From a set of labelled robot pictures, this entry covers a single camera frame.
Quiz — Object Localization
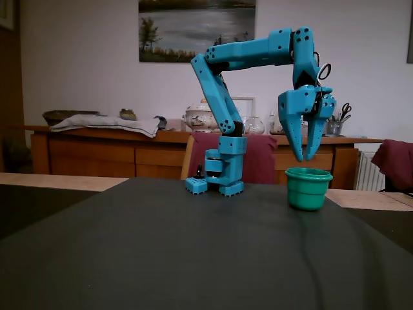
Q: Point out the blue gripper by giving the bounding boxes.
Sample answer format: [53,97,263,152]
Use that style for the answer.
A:
[277,85,337,162]

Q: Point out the metal pen cup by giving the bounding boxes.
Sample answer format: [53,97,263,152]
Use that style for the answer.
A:
[325,121,344,137]

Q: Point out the tall glass vase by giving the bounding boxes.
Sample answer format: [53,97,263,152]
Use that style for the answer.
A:
[269,111,294,136]

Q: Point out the round glass vase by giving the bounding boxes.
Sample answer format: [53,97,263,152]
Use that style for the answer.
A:
[244,116,266,136]

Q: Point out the dark red covered chair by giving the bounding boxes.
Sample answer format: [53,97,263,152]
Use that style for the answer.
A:
[180,132,278,185]
[370,139,413,195]

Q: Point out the teal plastic cup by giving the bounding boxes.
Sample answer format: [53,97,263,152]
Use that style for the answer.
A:
[285,167,334,212]

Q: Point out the white radiator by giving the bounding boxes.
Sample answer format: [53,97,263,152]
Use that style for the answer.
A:
[354,150,387,192]

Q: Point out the dark grey mat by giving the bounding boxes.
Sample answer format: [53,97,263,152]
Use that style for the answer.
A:
[0,176,413,310]

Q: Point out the landscape painting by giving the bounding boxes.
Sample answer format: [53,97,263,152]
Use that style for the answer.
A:
[138,0,257,64]

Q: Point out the folded grey cloth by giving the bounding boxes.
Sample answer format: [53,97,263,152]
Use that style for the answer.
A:
[50,114,168,139]

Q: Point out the wooden sideboard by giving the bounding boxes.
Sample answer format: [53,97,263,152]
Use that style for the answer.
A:
[6,125,385,190]

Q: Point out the dark woven bowl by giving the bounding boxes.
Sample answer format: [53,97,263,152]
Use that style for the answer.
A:
[42,110,99,127]

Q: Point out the black handled scissors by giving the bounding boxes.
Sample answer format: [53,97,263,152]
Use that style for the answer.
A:
[337,103,353,122]

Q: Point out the wrist servo wire loop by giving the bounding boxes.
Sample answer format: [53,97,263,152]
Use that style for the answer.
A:
[316,51,332,85]

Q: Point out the small white picture frame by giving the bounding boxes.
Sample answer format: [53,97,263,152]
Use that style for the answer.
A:
[230,96,257,127]

